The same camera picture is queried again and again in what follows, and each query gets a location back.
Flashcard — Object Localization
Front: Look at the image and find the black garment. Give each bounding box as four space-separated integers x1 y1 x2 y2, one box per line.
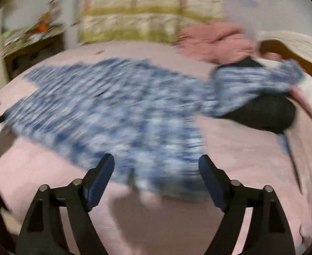
216 57 298 135

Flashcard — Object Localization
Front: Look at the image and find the blue plaid shirt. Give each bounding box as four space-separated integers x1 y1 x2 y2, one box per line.
3 58 306 201

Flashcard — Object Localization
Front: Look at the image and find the pink striped cloth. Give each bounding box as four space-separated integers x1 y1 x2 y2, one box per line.
289 85 312 124

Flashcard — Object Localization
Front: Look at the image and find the wooden headboard with cream cover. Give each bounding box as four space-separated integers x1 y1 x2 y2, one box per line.
256 30 312 69

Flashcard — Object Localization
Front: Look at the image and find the wooden side table with clutter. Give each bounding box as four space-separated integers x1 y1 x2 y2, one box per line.
2 3 65 50

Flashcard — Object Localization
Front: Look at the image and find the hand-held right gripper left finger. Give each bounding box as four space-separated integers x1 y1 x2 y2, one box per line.
15 153 116 255

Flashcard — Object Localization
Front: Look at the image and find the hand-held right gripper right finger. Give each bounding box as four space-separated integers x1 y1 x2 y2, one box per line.
199 154 296 255

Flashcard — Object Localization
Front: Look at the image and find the beige patterned curtain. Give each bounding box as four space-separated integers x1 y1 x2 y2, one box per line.
78 0 228 45

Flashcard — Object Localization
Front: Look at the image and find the blue cloth strip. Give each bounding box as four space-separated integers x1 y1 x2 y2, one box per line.
278 133 293 158

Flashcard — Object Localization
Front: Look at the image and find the crumpled pink blanket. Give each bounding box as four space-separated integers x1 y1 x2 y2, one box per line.
175 21 282 65

